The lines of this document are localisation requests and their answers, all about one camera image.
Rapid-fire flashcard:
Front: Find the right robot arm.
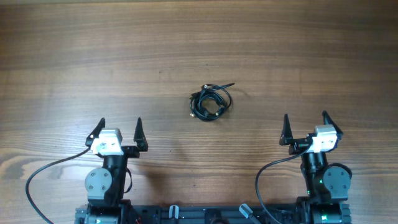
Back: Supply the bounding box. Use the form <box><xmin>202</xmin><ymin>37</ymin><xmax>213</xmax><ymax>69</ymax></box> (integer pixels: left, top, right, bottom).
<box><xmin>279</xmin><ymin>111</ymin><xmax>353</xmax><ymax>224</ymax></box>

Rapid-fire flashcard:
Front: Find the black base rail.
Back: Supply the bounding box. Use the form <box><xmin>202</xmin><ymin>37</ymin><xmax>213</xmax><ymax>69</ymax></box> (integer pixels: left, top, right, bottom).
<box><xmin>74</xmin><ymin>203</ymin><xmax>352</xmax><ymax>224</ymax></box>

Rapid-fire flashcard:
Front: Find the left camera cable black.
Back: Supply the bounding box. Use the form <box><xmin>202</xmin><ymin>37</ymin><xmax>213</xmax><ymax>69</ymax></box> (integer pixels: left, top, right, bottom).
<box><xmin>24</xmin><ymin>148</ymin><xmax>89</xmax><ymax>223</ymax></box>

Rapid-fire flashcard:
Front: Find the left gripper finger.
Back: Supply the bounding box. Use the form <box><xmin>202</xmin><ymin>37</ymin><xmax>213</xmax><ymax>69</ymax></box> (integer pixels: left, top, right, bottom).
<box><xmin>85</xmin><ymin>118</ymin><xmax>106</xmax><ymax>147</ymax></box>
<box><xmin>133</xmin><ymin>117</ymin><xmax>148</xmax><ymax>152</ymax></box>

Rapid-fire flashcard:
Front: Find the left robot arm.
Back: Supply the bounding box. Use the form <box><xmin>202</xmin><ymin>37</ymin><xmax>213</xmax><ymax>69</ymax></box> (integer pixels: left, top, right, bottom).
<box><xmin>74</xmin><ymin>118</ymin><xmax>149</xmax><ymax>224</ymax></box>

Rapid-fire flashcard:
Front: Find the right camera cable black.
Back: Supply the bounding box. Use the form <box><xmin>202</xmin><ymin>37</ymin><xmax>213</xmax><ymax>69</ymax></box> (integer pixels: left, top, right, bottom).
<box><xmin>255</xmin><ymin>146</ymin><xmax>308</xmax><ymax>223</ymax></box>

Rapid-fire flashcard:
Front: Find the black cable gold plug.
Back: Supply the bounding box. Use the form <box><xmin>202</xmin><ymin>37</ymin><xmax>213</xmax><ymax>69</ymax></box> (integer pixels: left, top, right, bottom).
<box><xmin>190</xmin><ymin>86</ymin><xmax>221</xmax><ymax>121</ymax></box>

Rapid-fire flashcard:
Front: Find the black usb cable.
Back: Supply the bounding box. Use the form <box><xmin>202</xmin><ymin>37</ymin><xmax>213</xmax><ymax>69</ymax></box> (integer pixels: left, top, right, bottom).
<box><xmin>194</xmin><ymin>82</ymin><xmax>236</xmax><ymax>121</ymax></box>

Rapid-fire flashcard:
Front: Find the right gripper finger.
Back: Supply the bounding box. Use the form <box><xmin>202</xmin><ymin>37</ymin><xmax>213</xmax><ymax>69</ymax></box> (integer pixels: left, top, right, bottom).
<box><xmin>279</xmin><ymin>114</ymin><xmax>294</xmax><ymax>146</ymax></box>
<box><xmin>322</xmin><ymin>111</ymin><xmax>344</xmax><ymax>137</ymax></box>

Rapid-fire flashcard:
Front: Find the camera cable black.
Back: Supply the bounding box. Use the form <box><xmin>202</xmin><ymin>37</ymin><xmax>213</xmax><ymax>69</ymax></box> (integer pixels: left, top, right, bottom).
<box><xmin>24</xmin><ymin>148</ymin><xmax>89</xmax><ymax>223</ymax></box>
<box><xmin>255</xmin><ymin>146</ymin><xmax>308</xmax><ymax>223</ymax></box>

